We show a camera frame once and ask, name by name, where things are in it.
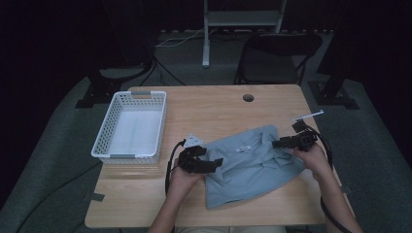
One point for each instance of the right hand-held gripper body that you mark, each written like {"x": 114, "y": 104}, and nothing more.
{"x": 306, "y": 140}

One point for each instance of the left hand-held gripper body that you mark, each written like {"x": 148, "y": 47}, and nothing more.
{"x": 191, "y": 163}

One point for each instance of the light blue shirt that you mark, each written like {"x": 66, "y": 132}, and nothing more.
{"x": 249, "y": 171}

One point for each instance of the person's left hand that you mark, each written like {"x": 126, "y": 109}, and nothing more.
{"x": 181, "y": 183}

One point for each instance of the person's right hand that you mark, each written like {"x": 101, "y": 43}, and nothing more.
{"x": 317, "y": 161}

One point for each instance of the black stand base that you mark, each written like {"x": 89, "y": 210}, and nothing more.
{"x": 103, "y": 85}
{"x": 332, "y": 93}

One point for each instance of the white plastic basket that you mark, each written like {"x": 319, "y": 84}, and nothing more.
{"x": 136, "y": 132}

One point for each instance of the black folding chair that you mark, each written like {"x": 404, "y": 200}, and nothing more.
{"x": 275, "y": 64}

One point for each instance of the white metal stand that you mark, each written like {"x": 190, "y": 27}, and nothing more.
{"x": 241, "y": 17}

